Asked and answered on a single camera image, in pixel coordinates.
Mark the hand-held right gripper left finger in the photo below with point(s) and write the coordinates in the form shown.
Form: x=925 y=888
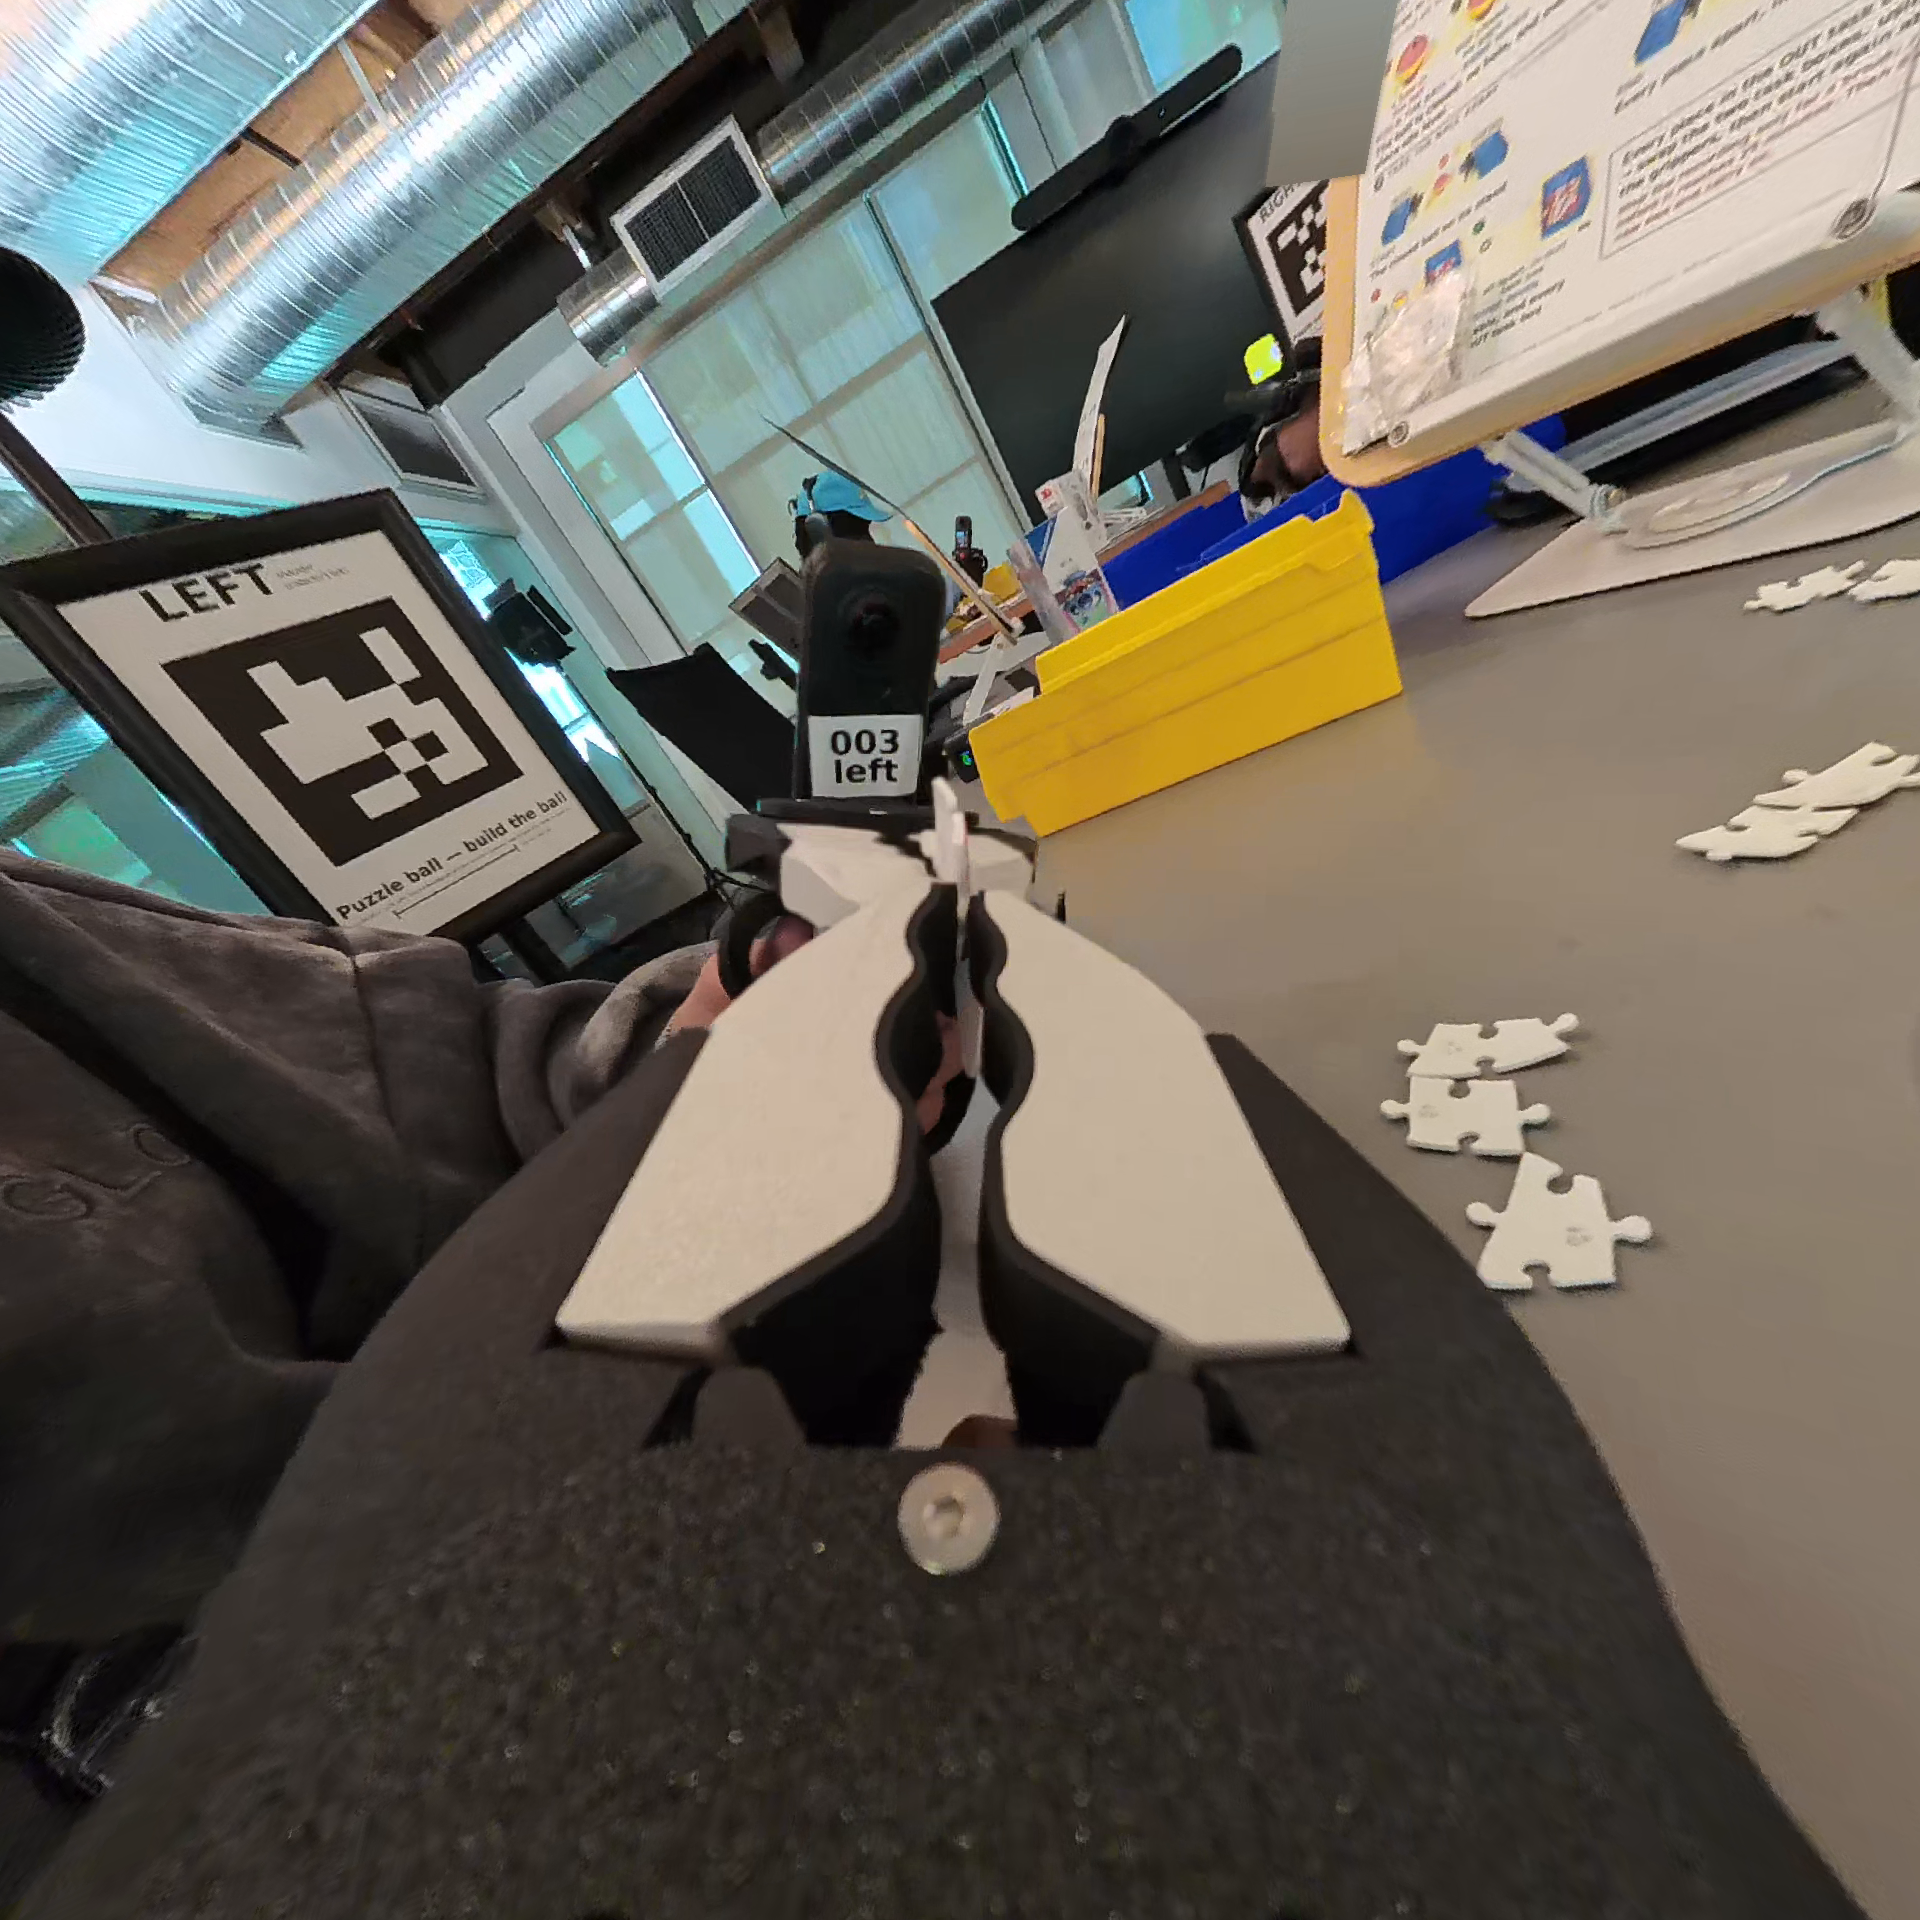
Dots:
x=716 y=1155

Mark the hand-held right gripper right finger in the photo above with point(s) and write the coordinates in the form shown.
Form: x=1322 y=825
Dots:
x=1164 y=1186

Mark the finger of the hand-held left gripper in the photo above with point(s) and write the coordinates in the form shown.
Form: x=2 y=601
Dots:
x=845 y=873
x=998 y=859

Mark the white puzzle piece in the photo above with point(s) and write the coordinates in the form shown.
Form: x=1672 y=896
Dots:
x=1766 y=831
x=1853 y=781
x=1804 y=591
x=1464 y=1119
x=1888 y=582
x=1479 y=1046
x=1557 y=1225

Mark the person's left hand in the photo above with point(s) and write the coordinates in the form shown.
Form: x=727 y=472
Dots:
x=702 y=1002

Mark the yellow plastic bin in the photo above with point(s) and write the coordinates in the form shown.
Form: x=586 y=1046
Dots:
x=1201 y=674

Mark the blue plastic bin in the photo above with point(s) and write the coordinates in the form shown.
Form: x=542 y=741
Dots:
x=1201 y=544

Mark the large black monitor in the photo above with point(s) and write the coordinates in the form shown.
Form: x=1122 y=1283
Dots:
x=1137 y=331

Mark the white ceiling vent grille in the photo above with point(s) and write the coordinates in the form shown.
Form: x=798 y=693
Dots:
x=696 y=202

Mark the framed black-white marker sign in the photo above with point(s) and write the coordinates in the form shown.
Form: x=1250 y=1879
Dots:
x=333 y=704

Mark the black video bar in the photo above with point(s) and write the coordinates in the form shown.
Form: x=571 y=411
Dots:
x=1122 y=144

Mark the person's grey hoodie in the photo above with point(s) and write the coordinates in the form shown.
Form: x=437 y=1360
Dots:
x=165 y=1229

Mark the small black-white marker sign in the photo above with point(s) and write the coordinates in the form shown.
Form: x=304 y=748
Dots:
x=1292 y=257

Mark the clear plastic bag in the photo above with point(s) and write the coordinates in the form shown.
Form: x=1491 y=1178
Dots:
x=1402 y=362

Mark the white board stand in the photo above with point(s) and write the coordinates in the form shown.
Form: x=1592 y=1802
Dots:
x=1699 y=509

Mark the instruction board with pictures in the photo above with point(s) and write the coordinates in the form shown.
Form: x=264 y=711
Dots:
x=1623 y=195

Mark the black round lamp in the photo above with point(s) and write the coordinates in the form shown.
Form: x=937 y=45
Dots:
x=35 y=323

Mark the silver ventilation duct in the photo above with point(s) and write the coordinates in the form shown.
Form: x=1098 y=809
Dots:
x=900 y=114
x=452 y=163
x=136 y=109

